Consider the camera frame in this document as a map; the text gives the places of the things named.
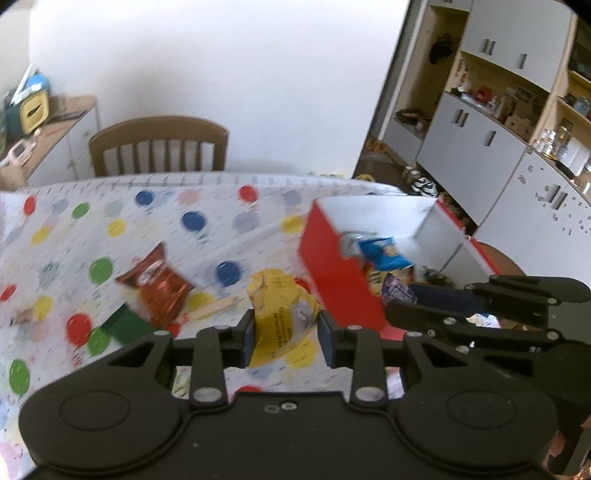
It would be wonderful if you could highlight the beige sausage stick snack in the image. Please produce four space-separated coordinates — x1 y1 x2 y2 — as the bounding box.
175 296 240 325

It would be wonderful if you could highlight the brown Oreo snack bag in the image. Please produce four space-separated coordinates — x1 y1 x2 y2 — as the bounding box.
116 242 194 330

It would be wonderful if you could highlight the blue yellow toy box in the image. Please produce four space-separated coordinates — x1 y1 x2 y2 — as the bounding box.
4 71 50 140

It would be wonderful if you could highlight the blue snack bag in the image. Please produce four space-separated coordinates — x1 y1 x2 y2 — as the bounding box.
360 237 413 271

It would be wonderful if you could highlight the person right hand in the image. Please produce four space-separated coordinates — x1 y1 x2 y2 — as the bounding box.
545 409 590 479

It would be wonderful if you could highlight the white side cabinet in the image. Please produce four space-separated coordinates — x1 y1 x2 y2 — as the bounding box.
1 95 99 191

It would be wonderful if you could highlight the white handheld device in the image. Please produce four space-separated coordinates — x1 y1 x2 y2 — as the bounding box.
0 139 36 167

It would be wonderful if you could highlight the balloon pattern tablecloth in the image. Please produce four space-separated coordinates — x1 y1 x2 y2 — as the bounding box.
1 174 394 479

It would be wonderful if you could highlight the green dark snack packet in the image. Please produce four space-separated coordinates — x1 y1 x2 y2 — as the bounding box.
100 303 155 345

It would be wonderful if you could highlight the black snack packet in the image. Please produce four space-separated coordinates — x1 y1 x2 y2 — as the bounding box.
381 273 418 305

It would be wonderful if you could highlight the red cardboard box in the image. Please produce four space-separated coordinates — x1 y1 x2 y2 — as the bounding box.
298 195 500 340

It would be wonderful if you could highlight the round brown snack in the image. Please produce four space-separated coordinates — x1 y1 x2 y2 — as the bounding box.
339 232 370 258

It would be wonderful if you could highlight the red yellow snack bag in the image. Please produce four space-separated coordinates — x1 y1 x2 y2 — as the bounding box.
366 267 391 297

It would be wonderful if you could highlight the white wall cabinet unit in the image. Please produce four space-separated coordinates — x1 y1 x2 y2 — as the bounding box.
381 1 590 281

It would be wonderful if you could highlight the wooden chair behind table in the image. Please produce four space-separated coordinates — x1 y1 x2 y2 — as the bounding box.
88 116 229 177

